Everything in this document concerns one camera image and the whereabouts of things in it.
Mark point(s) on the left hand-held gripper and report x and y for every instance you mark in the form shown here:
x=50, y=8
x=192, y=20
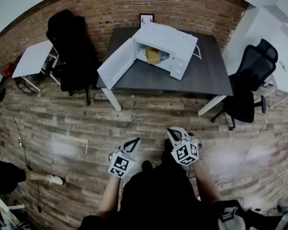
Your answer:
x=121, y=164

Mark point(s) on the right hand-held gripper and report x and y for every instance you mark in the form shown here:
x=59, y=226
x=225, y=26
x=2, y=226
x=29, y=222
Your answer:
x=186, y=152

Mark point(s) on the yellow container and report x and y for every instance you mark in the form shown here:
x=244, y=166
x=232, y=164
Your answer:
x=152, y=55

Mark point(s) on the white microwave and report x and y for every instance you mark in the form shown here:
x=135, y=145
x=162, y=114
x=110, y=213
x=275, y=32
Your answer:
x=168, y=39

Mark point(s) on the person's right forearm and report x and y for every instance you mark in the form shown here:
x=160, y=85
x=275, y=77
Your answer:
x=205, y=183

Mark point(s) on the person's left forearm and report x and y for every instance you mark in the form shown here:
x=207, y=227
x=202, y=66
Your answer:
x=109, y=198

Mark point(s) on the person's black shoe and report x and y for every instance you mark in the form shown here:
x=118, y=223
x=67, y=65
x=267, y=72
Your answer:
x=146, y=165
x=168, y=145

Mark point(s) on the person's black clothing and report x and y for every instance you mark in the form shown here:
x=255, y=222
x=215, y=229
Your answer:
x=158, y=200

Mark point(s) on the dark grey table white legs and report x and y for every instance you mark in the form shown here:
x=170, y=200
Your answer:
x=201, y=75

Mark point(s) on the grey and black bag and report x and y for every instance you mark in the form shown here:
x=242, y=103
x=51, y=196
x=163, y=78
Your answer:
x=230, y=218

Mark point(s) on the black mesh office chair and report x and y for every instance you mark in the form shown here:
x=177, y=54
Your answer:
x=252, y=68

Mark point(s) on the black padded office chair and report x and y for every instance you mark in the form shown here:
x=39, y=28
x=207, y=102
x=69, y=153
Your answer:
x=72, y=56

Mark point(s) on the white power strip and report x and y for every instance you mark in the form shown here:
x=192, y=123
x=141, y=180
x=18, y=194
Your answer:
x=20, y=141

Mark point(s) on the framed deer picture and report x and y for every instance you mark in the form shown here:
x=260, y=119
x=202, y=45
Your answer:
x=146, y=20

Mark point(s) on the small white table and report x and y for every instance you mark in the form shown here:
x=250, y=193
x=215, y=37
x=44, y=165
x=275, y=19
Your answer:
x=33, y=59

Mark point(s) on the white metal rack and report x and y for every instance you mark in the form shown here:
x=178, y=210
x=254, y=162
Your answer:
x=0, y=202

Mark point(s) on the red object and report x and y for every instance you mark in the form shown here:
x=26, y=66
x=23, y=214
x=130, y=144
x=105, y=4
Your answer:
x=9, y=69

